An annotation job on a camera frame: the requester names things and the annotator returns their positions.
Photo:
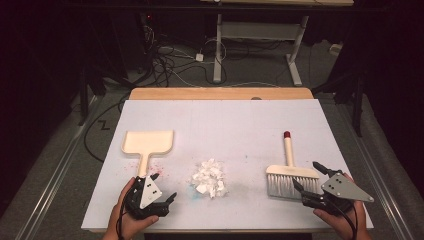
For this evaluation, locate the person's left hand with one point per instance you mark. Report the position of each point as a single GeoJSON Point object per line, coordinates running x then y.
{"type": "Point", "coordinates": [125, 223]}

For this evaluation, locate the white metal desk frame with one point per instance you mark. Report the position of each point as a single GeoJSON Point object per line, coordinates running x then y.
{"type": "Point", "coordinates": [260, 30]}

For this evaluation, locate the pile of white paper scraps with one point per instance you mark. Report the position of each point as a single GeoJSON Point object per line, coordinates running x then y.
{"type": "Point", "coordinates": [209, 180]}

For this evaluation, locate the cream plastic dustpan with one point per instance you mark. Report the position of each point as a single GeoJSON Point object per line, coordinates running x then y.
{"type": "Point", "coordinates": [147, 142]}

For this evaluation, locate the white power adapter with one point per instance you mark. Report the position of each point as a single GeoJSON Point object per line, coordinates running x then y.
{"type": "Point", "coordinates": [199, 57]}

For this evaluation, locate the cream brush with red cap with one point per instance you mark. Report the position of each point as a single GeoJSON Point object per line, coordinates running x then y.
{"type": "Point", "coordinates": [290, 173]}

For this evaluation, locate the wooden table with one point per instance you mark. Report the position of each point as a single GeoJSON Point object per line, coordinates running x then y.
{"type": "Point", "coordinates": [200, 93]}

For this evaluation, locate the person's right hand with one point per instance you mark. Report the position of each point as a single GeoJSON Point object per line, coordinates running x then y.
{"type": "Point", "coordinates": [346, 226]}

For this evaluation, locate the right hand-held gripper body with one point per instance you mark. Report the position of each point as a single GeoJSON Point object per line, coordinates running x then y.
{"type": "Point", "coordinates": [343, 190]}

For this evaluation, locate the white table cover sheet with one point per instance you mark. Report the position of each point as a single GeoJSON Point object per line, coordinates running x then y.
{"type": "Point", "coordinates": [233, 133]}

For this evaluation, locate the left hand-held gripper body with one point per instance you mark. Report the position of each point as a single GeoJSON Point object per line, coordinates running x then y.
{"type": "Point", "coordinates": [150, 196]}

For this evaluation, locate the metal floor rail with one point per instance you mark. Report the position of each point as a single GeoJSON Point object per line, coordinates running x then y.
{"type": "Point", "coordinates": [376, 173]}
{"type": "Point", "coordinates": [56, 173]}

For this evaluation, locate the black metal stand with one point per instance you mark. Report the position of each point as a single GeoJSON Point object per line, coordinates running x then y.
{"type": "Point", "coordinates": [83, 96]}
{"type": "Point", "coordinates": [357, 106]}

